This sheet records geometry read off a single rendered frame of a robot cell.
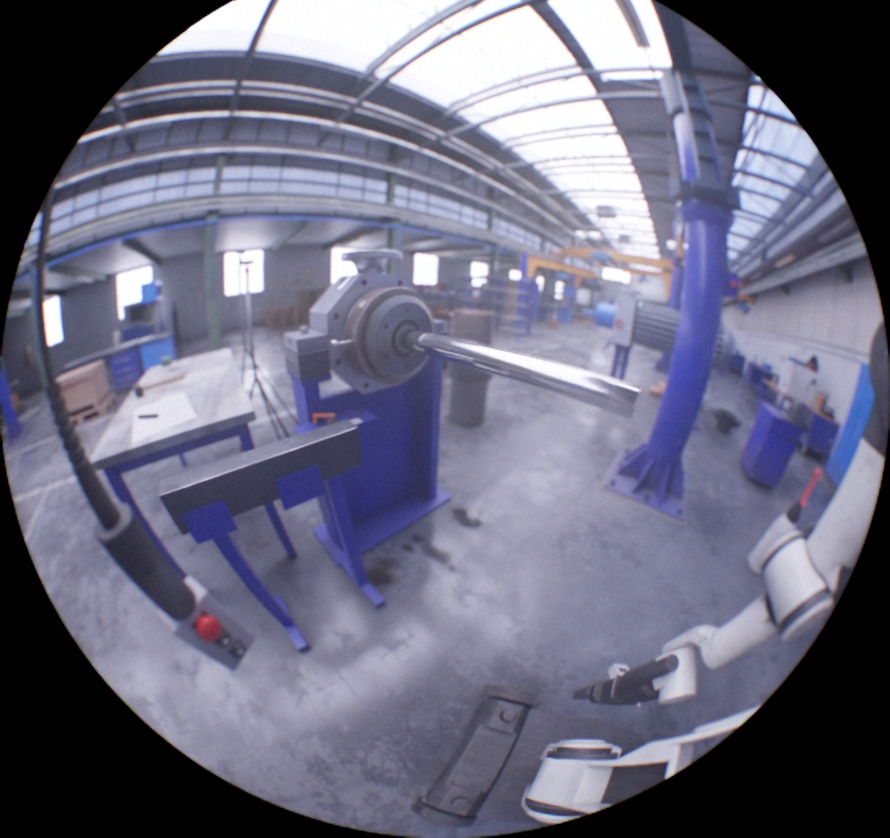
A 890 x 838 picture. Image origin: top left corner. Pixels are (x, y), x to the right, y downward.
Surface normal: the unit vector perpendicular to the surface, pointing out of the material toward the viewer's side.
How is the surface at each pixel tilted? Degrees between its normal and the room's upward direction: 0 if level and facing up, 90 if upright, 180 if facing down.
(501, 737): 0
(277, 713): 0
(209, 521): 90
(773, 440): 90
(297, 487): 90
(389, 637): 0
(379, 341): 90
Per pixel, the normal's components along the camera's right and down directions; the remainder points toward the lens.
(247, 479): 0.72, 0.29
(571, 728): 0.05, -0.93
